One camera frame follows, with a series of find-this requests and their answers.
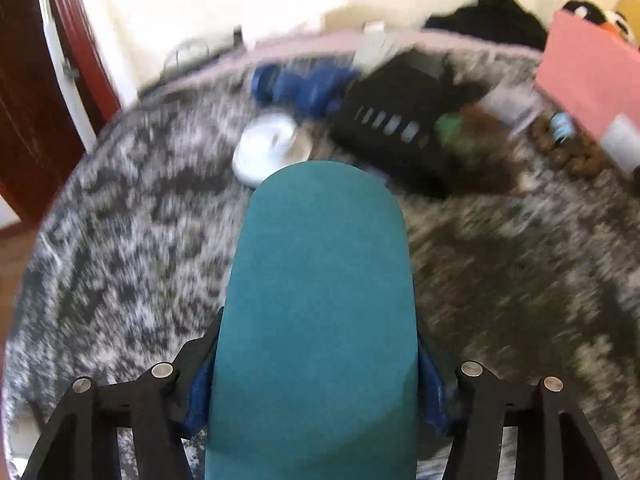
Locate teal glasses case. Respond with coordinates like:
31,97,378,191
205,161,419,480

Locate pink bedsheet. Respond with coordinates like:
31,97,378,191
145,27,543,93

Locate dark wooden door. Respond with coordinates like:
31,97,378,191
0,0,124,223

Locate small dropper bottle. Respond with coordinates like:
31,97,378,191
549,112,577,145

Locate grey white pouch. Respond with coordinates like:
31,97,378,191
353,34,403,72

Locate white round lid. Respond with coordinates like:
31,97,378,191
232,113,314,186

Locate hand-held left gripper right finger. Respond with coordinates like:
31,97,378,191
417,345,621,480

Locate white metal pole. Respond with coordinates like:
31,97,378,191
41,0,97,147

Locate black cloth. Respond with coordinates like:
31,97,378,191
422,0,549,52

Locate black white plush toy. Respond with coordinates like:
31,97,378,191
561,0,638,47

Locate grey mottled blanket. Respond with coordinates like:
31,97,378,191
0,42,640,480

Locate black dotted garment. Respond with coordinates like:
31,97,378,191
330,50,493,199

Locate blue dumbbell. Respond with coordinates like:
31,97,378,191
250,56,362,114

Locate brown bead string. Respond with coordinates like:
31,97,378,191
447,105,608,197

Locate clear plastic box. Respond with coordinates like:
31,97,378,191
479,84,547,132

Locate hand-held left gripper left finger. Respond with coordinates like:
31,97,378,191
20,305,224,480

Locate pink box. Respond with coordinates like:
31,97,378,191
535,10,640,147

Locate green net item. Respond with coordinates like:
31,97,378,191
434,112,467,148

